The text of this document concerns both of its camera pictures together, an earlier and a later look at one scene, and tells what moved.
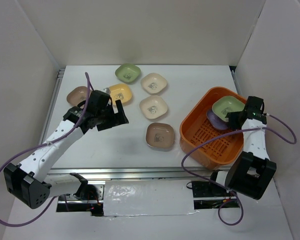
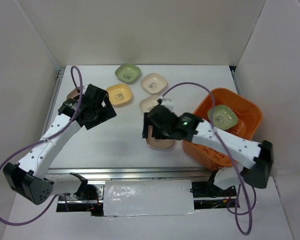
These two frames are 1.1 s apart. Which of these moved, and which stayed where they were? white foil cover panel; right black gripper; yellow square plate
Moved: right black gripper
Stayed: white foil cover panel; yellow square plate
